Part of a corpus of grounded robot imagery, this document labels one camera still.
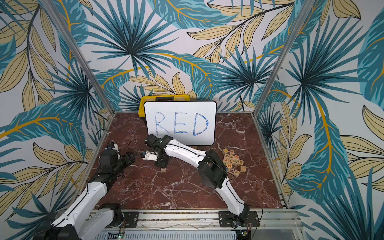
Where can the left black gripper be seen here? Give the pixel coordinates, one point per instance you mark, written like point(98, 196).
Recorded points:
point(128, 159)

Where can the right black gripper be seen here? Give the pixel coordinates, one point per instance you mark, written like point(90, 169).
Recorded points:
point(162, 160)

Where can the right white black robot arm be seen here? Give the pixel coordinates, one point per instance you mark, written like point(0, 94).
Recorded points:
point(210, 167)

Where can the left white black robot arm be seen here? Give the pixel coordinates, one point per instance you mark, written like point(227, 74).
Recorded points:
point(74, 224)

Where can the white dry-erase board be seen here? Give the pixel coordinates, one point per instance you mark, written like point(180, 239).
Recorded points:
point(192, 123)

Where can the yellow tool case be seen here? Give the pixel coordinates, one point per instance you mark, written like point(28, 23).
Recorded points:
point(162, 98)

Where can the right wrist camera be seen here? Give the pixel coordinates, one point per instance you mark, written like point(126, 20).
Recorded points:
point(149, 156)

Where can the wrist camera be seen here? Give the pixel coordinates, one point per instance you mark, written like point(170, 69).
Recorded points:
point(149, 156)
point(113, 146)

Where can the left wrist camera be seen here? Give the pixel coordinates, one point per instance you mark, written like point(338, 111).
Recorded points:
point(113, 146)

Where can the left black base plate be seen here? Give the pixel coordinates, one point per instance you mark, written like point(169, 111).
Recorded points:
point(125, 220)

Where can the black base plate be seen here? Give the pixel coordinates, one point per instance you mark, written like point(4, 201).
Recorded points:
point(125, 220)
point(229, 220)

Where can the aluminium front rail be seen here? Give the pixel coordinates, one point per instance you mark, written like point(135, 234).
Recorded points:
point(208, 219)

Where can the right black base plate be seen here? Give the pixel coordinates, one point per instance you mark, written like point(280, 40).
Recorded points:
point(229, 220)

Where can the left aluminium frame post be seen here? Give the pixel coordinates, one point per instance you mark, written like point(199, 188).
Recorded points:
point(59, 22)

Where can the aluminium frame post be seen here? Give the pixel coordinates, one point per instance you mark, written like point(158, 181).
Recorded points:
point(59, 22)
point(299, 21)

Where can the right aluminium frame post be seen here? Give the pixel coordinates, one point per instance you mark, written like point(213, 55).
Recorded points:
point(299, 21)

